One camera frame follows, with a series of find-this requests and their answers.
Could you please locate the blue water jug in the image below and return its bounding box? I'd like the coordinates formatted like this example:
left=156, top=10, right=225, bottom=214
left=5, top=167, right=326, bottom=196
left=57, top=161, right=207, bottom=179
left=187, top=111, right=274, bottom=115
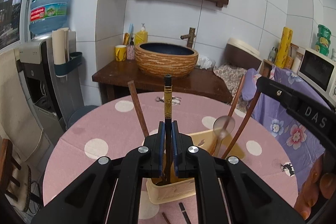
left=29, top=0, right=74, bottom=34

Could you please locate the yellow mug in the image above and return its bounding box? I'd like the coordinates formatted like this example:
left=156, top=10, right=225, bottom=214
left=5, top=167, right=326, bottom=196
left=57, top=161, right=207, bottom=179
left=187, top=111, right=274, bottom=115
left=115, top=45, right=128, bottom=62

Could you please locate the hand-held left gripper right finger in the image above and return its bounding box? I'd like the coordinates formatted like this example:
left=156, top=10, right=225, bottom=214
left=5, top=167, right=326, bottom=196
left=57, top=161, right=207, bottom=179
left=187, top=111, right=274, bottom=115
left=171, top=120, right=306, bottom=224

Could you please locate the beige hanging cloth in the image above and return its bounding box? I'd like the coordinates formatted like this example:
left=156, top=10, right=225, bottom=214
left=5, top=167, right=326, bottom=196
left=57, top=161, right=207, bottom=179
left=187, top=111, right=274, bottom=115
left=0, top=48, right=44, bottom=161

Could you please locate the wooden crate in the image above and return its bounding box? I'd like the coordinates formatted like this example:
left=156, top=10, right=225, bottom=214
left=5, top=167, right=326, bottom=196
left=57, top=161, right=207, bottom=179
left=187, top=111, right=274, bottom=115
left=262, top=59, right=275, bottom=80

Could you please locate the cream plastic utensil holder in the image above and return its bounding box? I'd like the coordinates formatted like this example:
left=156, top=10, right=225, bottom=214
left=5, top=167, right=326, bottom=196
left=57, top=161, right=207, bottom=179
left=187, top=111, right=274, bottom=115
left=146, top=128, right=247, bottom=205

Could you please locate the wooden sink cabinet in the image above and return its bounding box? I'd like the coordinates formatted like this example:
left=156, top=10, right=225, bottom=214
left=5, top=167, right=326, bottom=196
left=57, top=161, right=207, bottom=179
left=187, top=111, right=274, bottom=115
left=92, top=59, right=233, bottom=106

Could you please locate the grey water dispenser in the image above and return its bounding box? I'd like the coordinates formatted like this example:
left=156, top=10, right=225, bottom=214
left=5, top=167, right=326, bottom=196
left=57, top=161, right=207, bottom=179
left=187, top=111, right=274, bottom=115
left=19, top=30, right=87, bottom=122

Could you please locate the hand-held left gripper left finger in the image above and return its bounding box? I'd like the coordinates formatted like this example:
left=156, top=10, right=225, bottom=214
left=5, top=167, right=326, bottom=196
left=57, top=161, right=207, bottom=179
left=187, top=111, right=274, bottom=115
left=31, top=121, right=168, bottom=224

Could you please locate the bronze faucet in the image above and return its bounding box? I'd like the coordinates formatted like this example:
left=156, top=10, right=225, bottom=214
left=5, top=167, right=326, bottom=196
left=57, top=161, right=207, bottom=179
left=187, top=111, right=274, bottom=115
left=180, top=27, right=196, bottom=48

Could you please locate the stack of green bowls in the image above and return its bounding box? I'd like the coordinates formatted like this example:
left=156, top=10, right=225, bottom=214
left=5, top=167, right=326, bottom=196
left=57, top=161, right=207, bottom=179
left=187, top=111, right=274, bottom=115
left=316, top=25, right=332, bottom=56

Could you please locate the yellow soap dispenser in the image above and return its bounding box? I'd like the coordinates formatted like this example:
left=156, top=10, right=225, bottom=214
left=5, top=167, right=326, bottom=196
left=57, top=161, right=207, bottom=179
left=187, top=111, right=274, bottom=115
left=135, top=23, right=148, bottom=45

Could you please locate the white microwave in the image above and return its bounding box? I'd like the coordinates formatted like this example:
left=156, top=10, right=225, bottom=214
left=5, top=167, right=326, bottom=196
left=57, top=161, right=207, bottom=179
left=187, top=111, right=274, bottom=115
left=298, top=48, right=336, bottom=100

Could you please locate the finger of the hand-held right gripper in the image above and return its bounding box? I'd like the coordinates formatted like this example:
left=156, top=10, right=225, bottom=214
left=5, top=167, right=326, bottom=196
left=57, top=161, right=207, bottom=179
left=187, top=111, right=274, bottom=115
left=256, top=76, right=302, bottom=109

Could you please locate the grey round trash bin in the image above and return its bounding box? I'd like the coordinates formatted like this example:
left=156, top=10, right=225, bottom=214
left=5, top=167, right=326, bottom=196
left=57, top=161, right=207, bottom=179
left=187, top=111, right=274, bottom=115
left=66, top=105, right=99, bottom=130

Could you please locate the spoon with wooden handle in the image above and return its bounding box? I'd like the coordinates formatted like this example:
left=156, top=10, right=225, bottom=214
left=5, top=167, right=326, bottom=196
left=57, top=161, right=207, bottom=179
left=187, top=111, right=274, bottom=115
left=213, top=116, right=236, bottom=156

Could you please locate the person's right hand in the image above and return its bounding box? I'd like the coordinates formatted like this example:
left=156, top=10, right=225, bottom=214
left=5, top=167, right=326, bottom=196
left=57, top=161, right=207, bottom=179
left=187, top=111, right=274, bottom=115
left=294, top=154, right=336, bottom=220

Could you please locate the dark banded chopstick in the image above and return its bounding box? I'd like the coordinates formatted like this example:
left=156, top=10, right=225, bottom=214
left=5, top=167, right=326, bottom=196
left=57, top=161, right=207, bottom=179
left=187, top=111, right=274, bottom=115
left=163, top=74, right=173, bottom=185
left=178, top=202, right=192, bottom=224

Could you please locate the brown and cream rice cooker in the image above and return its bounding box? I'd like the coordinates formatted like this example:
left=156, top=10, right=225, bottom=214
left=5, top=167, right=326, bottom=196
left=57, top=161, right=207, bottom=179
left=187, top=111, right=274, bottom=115
left=224, top=38, right=263, bottom=67

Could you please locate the wooden chair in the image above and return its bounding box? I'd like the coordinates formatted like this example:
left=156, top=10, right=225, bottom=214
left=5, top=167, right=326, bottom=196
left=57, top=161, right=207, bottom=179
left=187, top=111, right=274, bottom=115
left=0, top=139, right=32, bottom=211

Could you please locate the purple floral cloth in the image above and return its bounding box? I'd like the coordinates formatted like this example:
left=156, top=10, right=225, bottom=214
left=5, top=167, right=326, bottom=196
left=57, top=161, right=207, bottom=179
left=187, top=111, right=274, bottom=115
left=241, top=67, right=336, bottom=161

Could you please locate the white plastic bag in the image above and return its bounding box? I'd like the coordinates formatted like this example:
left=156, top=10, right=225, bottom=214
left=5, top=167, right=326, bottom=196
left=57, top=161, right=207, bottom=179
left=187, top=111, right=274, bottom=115
left=197, top=56, right=216, bottom=69

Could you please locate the yellow wrap roll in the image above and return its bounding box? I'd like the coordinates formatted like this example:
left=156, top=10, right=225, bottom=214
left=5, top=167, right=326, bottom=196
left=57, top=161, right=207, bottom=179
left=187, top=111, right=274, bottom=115
left=274, top=27, right=293, bottom=69

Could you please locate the glass window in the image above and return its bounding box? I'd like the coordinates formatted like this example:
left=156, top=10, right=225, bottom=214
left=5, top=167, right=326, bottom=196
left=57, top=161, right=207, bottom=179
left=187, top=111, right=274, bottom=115
left=0, top=0, right=45, bottom=50

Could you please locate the woven pattern sink basin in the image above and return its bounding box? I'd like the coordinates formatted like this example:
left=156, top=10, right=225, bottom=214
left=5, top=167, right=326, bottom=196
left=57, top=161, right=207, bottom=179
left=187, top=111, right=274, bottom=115
left=135, top=42, right=199, bottom=79

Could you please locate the brown floral cloth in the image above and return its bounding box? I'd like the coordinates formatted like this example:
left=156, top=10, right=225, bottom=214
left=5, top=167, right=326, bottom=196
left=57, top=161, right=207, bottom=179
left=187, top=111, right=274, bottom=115
left=213, top=64, right=248, bottom=94

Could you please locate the white paper cup stack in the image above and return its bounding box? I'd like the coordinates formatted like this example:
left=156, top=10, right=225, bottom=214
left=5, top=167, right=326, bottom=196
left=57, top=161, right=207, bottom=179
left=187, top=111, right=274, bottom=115
left=52, top=28, right=70, bottom=64

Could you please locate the teal cup holder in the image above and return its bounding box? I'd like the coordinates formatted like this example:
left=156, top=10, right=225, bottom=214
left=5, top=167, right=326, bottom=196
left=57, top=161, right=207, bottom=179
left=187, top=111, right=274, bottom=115
left=54, top=51, right=83, bottom=77

